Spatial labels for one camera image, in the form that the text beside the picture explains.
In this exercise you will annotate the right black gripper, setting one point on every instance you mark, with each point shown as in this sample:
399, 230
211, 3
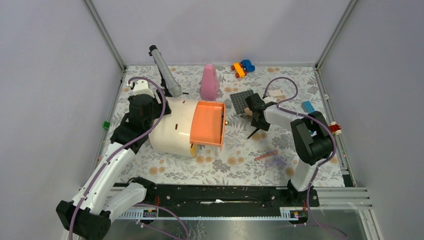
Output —
264, 127

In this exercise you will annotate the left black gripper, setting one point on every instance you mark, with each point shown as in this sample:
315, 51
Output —
159, 106

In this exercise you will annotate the beige makeup sponge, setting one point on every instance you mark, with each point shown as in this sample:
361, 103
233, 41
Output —
248, 112

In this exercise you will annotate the black makeup brush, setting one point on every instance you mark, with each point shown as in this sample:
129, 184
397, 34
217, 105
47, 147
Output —
254, 132

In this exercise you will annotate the cream round drawer organizer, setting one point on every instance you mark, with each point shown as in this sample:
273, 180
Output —
191, 123

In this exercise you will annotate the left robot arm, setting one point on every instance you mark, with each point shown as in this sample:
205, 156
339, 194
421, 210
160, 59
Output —
89, 214

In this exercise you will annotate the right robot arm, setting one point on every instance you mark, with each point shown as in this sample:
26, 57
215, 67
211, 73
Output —
313, 140

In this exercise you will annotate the grey lego baseplate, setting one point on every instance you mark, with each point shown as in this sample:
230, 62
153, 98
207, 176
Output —
238, 100

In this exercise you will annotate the beige lego brick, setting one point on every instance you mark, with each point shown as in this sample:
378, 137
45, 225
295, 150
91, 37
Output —
276, 95

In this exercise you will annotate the grey microphone on stand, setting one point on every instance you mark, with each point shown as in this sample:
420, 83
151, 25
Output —
168, 82

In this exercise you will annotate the orange and blue toy car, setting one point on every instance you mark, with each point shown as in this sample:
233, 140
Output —
242, 68

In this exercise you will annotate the green small block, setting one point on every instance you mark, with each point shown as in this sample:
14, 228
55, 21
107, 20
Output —
106, 125

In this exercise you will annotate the pink cone bottle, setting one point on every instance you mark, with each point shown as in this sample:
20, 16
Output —
210, 85

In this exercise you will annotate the light blue lego brick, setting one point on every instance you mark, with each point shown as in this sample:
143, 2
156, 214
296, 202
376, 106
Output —
307, 107

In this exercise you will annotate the red yellow toy car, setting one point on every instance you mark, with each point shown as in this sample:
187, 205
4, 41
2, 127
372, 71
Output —
335, 128

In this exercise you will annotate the pink handle brush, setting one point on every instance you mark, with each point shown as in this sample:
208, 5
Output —
272, 154

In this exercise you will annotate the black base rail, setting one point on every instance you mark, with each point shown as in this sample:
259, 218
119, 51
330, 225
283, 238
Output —
225, 200

